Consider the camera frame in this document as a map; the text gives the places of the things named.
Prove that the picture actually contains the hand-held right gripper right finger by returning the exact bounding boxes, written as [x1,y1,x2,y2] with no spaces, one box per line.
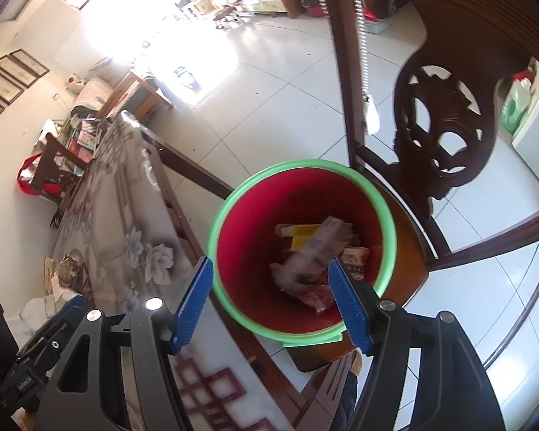
[328,258,506,431]

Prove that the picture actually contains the wooden sofa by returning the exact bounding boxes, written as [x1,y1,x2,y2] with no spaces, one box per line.
[69,71,174,123]

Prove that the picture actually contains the red bag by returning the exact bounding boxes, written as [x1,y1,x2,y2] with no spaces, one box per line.
[17,152,66,199]

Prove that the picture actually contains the carved wooden chair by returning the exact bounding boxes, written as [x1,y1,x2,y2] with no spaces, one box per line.
[292,0,539,374]

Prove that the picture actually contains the plastic wrapper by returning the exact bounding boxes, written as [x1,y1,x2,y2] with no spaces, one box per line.
[269,217,356,291]

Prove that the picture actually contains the stack of magazines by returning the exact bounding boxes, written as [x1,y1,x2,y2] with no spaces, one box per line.
[63,116,104,163]

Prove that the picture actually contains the small black stool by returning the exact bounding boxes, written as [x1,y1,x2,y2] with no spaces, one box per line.
[174,66,203,95]

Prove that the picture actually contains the green detergent bottle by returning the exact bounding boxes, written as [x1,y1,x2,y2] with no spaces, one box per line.
[498,76,534,134]

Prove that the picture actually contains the long yellow box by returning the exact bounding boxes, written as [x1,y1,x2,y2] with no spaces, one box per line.
[276,223,327,252]

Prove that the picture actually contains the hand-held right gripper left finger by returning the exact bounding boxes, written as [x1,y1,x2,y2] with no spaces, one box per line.
[33,256,214,431]

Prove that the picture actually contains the plain wooden chair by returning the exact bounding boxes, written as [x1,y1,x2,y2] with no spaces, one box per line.
[29,132,93,203]

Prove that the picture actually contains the dustpan with broom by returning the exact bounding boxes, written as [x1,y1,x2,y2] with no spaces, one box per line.
[361,6,392,35]

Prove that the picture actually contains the crumpled brown paper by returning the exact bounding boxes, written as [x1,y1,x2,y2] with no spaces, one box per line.
[54,255,91,287]

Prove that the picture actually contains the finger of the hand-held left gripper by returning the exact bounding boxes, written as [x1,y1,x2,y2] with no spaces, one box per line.
[29,295,89,353]

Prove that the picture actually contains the red bin with green rim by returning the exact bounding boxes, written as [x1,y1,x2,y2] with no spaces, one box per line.
[207,159,396,347]

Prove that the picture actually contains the person's leg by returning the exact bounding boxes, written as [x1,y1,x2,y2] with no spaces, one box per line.
[330,361,360,431]

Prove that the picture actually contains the round wheeled stool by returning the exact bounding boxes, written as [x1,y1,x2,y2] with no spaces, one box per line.
[215,6,241,28]

